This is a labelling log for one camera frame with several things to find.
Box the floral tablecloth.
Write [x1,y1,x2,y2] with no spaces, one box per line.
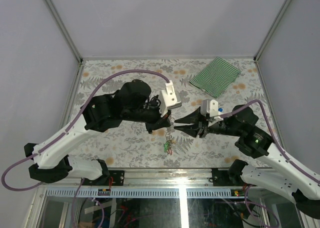
[71,58,268,168]

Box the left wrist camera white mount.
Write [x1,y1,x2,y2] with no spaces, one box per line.
[158,80,182,117]

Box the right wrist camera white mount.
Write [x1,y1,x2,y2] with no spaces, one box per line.
[200,99,223,123]

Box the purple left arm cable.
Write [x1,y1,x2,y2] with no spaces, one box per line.
[1,69,173,191]

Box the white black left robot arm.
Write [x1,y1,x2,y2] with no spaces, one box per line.
[24,79,177,186]

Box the green key tag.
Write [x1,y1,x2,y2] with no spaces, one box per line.
[163,142,169,152]

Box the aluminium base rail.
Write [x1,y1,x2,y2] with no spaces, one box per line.
[57,166,307,198]

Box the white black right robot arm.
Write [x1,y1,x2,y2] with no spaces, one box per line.
[174,100,320,219]

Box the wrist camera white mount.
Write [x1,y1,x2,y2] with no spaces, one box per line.
[200,99,223,123]
[158,80,182,117]

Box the green white striped cloth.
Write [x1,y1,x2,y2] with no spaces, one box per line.
[189,57,241,98]

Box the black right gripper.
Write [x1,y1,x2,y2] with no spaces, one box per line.
[173,105,242,138]

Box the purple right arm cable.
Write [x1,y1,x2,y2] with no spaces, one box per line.
[221,99,320,185]

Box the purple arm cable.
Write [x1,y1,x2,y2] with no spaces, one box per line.
[1,69,173,191]
[221,99,320,185]

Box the metal key organizer ring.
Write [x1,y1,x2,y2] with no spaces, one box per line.
[163,114,177,151]

